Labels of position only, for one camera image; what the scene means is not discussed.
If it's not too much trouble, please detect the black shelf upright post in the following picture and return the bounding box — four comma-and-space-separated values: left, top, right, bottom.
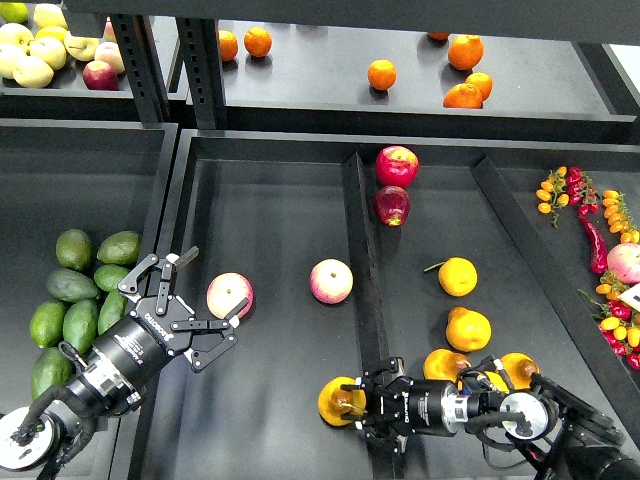
175, 17, 228, 130

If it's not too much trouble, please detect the red apple on shelf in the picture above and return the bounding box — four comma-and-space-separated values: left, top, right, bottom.
83, 60, 119, 91

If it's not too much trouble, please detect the pale yellow apple front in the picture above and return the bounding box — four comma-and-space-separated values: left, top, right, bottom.
13, 56, 54, 89

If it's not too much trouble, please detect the green avocado small centre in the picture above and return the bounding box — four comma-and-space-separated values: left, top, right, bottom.
93, 264, 130, 293

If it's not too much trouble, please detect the green avocado centre low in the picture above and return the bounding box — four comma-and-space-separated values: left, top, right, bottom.
63, 299, 99, 354

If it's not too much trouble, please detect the yellow pear lower right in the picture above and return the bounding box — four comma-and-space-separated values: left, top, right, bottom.
501, 352, 540, 390

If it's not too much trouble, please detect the yellow pear lower left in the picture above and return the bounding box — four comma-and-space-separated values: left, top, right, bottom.
423, 348, 471, 382

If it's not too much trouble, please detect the red chili pepper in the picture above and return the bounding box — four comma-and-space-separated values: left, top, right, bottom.
578, 205, 608, 274

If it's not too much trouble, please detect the pink apple centre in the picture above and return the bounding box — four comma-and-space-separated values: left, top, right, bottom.
309, 258, 353, 305

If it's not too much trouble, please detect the orange on shelf centre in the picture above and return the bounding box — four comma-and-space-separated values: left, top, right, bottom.
367, 59, 397, 91

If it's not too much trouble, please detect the yellow pear bottom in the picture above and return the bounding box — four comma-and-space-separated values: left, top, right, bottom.
484, 371, 509, 392

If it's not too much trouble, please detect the black upper shelf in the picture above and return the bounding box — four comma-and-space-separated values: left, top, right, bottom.
222, 23, 639, 144

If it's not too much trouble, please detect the dark green avocado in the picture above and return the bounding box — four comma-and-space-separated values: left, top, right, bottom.
97, 290, 127, 335

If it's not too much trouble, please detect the yellow pear middle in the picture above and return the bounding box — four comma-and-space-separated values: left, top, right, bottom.
445, 306, 492, 352

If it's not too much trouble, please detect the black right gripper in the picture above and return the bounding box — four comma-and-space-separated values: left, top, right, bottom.
340, 357, 475, 456

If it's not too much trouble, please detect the green lime on shelf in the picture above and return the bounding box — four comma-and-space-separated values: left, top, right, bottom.
0, 2, 29, 24

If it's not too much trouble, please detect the bright green avocado left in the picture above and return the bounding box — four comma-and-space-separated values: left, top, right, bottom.
30, 300, 67, 348

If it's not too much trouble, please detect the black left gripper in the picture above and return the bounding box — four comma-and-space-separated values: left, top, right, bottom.
84, 246, 249, 405

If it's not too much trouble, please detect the large orange on shelf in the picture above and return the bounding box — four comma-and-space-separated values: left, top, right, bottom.
448, 34, 485, 71

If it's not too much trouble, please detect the orange on shelf left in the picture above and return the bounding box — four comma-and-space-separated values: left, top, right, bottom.
218, 30, 239, 62

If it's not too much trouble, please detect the dark red apple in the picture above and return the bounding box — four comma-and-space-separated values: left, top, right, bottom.
373, 186, 411, 227

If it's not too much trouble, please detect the pink peach right edge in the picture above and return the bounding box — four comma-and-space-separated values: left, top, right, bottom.
607, 243, 639, 285

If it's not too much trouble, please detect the black middle divided tray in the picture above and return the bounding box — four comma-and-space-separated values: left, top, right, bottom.
129, 132, 639, 479

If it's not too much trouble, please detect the pink apple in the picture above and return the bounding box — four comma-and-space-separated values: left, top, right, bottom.
309, 258, 353, 305
206, 272, 254, 319

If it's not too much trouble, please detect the pink apple left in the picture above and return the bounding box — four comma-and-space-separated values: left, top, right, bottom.
206, 272, 254, 319

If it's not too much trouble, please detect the green avocado top right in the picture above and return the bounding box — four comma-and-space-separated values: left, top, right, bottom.
97, 230, 142, 266

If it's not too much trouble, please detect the yellow pear with stem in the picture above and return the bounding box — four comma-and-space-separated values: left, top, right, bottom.
317, 376, 366, 427

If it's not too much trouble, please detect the green avocado bottom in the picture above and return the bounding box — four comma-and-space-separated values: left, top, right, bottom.
31, 347, 74, 400

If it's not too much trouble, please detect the orange shelf front right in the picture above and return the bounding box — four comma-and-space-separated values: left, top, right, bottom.
443, 83, 483, 109

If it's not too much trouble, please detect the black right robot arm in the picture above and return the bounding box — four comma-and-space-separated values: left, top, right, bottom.
337, 356, 639, 479

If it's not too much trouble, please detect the black left tray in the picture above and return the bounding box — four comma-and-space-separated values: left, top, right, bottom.
0, 117, 180, 480

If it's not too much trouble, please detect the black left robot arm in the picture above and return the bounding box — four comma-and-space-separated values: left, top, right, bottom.
1, 247, 253, 479

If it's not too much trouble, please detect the orange shelf right small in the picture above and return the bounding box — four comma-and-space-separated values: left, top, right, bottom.
465, 72, 493, 101

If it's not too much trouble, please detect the yellow pear top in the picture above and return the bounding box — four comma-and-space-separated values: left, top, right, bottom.
423, 257, 478, 297

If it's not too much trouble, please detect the green avocado top left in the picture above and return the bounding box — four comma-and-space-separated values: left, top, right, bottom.
55, 229, 93, 272

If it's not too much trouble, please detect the orange cherry tomato bunch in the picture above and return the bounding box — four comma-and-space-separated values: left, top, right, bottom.
535, 166, 570, 228

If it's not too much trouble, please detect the bright red apple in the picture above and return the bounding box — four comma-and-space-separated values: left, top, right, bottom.
375, 145, 420, 188

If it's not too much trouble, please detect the dark avocado middle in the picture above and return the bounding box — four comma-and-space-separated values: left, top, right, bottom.
46, 268, 101, 303

